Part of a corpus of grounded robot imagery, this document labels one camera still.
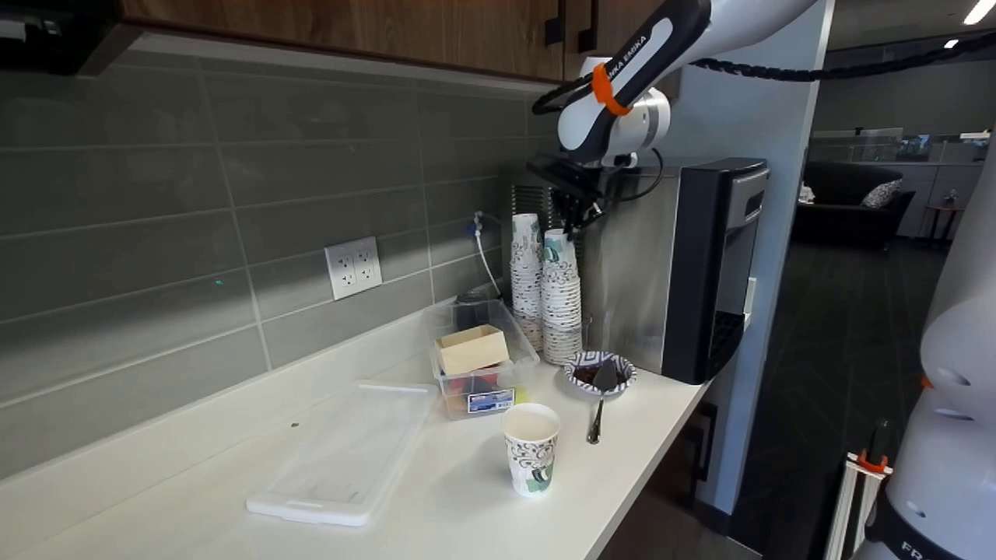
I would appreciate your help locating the clear plastic organizer box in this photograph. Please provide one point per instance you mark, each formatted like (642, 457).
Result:
(513, 346)

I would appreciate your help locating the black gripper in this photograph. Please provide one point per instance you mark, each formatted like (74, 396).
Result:
(569, 175)

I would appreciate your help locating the white sofa pillow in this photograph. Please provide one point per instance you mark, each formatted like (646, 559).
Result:
(882, 194)

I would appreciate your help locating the short patterned paper cup stack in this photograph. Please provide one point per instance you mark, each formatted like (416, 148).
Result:
(561, 298)

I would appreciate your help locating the blue patterned paper bowl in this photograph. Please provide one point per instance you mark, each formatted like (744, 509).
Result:
(580, 384)

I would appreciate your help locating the blue packets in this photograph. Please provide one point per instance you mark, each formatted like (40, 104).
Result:
(487, 403)

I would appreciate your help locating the single patterned paper cup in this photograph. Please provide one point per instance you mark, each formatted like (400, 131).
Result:
(531, 451)

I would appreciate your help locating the tall patterned paper cup stack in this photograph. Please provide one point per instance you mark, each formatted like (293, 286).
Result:
(528, 273)

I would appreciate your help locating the tan cardboard box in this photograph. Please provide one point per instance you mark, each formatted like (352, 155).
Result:
(470, 349)

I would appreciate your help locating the grey metal spoon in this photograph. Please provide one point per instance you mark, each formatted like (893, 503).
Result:
(595, 413)

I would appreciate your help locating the black overhead appliance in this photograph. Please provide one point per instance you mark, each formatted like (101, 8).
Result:
(52, 32)

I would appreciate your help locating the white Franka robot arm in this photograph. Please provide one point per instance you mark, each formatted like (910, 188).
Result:
(672, 36)

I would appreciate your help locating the white wall outlet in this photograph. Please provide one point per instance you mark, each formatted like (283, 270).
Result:
(352, 267)

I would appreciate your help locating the black steel coffee machine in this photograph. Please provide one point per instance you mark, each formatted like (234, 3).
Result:
(705, 267)

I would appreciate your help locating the dark sofa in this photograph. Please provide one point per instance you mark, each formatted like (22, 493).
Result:
(830, 212)

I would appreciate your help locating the metal stand with orange clamps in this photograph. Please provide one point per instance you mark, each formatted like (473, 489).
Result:
(859, 486)

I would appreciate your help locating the wooden wall cabinet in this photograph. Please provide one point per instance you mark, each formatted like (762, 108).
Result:
(363, 27)

